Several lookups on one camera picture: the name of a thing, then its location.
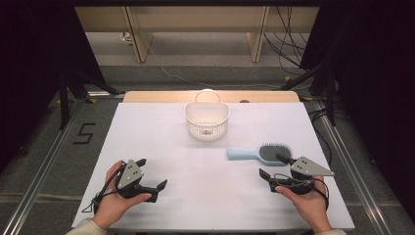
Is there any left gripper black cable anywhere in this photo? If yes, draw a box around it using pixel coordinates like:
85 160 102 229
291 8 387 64
81 163 128 213

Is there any person's right hand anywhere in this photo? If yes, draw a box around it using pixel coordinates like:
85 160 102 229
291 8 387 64
275 175 334 235

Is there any metal floor rail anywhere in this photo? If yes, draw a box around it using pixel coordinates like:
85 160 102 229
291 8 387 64
0 103 86 235
311 101 392 235

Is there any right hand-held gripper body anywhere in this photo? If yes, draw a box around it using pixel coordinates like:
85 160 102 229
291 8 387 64
268 156 336 196

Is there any person's left hand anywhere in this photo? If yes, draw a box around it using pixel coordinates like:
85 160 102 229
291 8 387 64
92 160 153 230

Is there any black metal stand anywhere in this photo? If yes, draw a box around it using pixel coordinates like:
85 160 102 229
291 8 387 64
279 62 338 127
58 65 126 131

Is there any white plastic basket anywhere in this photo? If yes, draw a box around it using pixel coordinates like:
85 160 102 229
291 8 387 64
184 89 231 142

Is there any beige wooden desk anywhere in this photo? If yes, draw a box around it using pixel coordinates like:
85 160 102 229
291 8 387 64
73 5 320 64

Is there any wooden table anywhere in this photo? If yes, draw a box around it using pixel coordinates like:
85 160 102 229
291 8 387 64
122 90 301 104

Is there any black curtain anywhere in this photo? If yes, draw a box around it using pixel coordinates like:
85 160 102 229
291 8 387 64
0 0 107 170
300 0 415 213

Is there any white board table cover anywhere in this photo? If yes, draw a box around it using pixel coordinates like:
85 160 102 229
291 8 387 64
71 102 356 231

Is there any light blue hairbrush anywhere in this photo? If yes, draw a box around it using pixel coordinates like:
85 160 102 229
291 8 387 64
226 142 294 167

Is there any bundle of black cables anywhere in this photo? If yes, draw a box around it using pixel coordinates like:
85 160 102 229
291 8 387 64
263 6 311 76

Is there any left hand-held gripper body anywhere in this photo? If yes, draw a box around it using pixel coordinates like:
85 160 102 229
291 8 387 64
115 159 155 200

